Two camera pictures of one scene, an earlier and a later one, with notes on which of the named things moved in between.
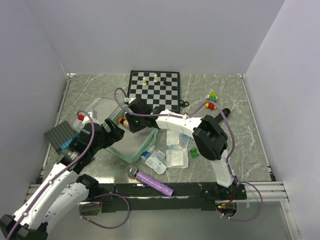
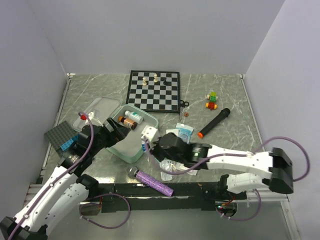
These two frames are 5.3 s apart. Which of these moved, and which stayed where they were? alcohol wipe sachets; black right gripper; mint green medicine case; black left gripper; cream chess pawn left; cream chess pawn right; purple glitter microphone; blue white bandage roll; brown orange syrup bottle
Moved: blue white bandage roll; alcohol wipe sachets; black right gripper
Stayed: cream chess pawn left; cream chess pawn right; purple glitter microphone; mint green medicine case; brown orange syrup bottle; black left gripper
